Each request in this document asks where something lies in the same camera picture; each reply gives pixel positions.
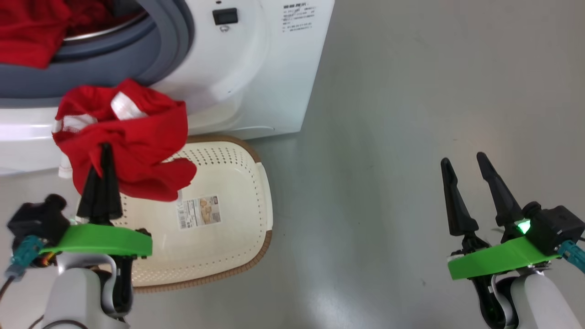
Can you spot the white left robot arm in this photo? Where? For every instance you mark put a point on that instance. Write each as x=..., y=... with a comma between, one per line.
x=77, y=297

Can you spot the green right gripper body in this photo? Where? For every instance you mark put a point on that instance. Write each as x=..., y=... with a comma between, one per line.
x=493, y=260

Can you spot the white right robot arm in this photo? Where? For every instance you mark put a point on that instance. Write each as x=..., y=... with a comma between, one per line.
x=539, y=301

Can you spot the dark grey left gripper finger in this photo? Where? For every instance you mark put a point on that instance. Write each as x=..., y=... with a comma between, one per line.
x=87, y=201
x=109, y=192

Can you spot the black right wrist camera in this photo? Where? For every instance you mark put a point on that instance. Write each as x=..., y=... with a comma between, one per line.
x=553, y=228

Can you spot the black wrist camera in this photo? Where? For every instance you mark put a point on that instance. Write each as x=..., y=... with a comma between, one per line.
x=553, y=228
x=36, y=219

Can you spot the white front-load washing machine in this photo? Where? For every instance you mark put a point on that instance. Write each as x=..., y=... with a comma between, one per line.
x=256, y=68

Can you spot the cream perforated laundry basket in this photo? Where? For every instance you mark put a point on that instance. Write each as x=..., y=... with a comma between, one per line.
x=228, y=228

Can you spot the paper label sticker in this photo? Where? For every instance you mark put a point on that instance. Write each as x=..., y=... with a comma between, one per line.
x=201, y=212

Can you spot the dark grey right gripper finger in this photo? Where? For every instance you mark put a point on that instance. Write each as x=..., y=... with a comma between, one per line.
x=500, y=196
x=457, y=210

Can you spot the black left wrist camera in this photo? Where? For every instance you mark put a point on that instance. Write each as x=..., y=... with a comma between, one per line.
x=36, y=219

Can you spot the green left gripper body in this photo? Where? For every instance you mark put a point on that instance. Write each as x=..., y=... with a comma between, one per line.
x=100, y=240

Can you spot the red garment with white trim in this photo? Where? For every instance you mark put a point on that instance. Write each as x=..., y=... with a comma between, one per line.
x=141, y=137

